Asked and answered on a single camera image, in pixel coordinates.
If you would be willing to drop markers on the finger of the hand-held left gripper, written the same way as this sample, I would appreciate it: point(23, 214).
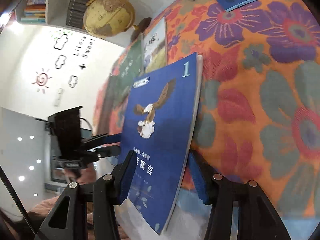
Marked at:
point(107, 152)
point(111, 138)

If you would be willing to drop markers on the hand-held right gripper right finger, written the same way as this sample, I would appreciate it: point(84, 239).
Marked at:
point(197, 180)

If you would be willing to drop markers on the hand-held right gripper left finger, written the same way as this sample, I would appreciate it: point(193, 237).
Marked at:
point(127, 177)

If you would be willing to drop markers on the blue eagle cover book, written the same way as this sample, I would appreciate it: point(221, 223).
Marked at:
point(160, 130)

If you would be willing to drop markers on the teal insect cover book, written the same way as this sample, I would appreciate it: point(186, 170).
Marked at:
point(127, 67)

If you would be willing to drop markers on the stack of black books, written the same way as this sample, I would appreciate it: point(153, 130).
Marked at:
point(76, 11)

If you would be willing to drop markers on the row of colourful books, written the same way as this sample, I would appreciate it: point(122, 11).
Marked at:
point(35, 7)

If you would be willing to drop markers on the person's left hand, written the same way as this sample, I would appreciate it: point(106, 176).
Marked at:
point(86, 176)

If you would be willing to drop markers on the illustrated picture book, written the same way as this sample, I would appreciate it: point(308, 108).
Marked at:
point(155, 55)

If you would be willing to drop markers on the yellow globe on wooden base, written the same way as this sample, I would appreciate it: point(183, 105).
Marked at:
point(107, 17)

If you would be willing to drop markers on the floral orange table mat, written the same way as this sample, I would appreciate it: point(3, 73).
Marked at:
point(250, 62)

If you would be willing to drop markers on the white bookshelf cabinet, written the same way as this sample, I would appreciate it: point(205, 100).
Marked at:
point(60, 5)

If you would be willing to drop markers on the white wall switch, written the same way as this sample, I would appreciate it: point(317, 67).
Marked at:
point(58, 96)

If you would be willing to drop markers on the cloud wall sticker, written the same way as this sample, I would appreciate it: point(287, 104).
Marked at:
point(72, 81)
point(60, 61)
point(61, 41)

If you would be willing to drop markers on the sun wall sticker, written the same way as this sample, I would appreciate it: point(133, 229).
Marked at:
point(42, 79)

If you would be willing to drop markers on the lettering wall sticker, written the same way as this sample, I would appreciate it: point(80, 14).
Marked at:
point(85, 46)

